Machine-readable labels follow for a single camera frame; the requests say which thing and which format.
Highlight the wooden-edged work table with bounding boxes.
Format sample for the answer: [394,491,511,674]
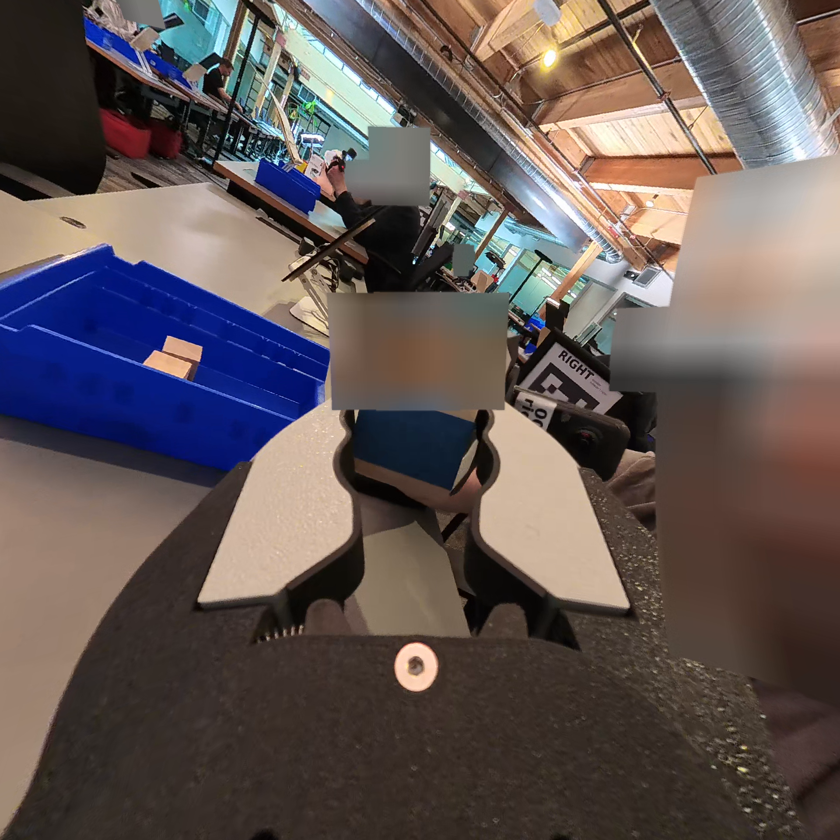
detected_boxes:
[213,161,370,265]

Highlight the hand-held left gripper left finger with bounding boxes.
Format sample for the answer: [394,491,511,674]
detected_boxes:
[197,400,365,630]

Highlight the white stand base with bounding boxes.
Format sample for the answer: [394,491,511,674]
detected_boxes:
[289,276,332,336]

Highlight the black chair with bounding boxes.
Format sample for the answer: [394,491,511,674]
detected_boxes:
[0,0,106,198]

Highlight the person's grey-brown shirt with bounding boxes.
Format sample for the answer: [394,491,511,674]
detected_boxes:
[607,449,657,529]

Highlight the person's right forearm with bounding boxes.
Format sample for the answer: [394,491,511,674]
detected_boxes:
[367,472,485,516]

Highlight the framed tag sign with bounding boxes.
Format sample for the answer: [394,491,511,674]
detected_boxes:
[518,326,621,414]

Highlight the person's dark trousers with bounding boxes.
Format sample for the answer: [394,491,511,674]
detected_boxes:
[755,682,840,840]

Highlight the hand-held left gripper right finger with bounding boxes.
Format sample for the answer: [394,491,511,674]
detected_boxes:
[462,402,632,634]

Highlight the black display board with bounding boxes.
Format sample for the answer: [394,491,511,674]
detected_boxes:
[282,217,376,283]

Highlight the silver ventilation duct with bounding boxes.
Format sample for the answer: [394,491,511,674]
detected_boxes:
[650,0,840,168]

